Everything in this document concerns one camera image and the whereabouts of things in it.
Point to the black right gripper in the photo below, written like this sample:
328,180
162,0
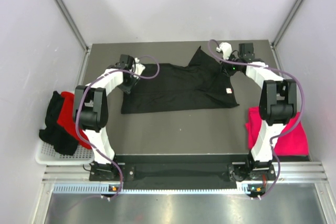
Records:
224,68

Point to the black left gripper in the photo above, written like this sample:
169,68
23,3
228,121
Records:
127,89

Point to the black t shirt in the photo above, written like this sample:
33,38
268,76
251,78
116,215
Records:
199,85
53,133

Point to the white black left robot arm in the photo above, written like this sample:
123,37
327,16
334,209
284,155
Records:
90,106

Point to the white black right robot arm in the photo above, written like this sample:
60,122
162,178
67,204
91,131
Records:
277,104

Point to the red t shirt in basket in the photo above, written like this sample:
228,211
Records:
65,119

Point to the folded pink t shirt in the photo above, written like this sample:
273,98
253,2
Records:
294,143

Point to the black t shirt in basket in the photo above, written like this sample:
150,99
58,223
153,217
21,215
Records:
53,133

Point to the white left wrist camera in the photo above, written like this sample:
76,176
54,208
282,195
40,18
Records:
138,68

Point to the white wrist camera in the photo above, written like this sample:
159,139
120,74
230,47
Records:
225,49
138,68

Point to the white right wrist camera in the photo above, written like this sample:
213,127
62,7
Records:
225,49

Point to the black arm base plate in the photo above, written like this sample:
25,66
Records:
182,171

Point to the white slotted cable duct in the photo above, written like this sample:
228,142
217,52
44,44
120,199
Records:
110,189

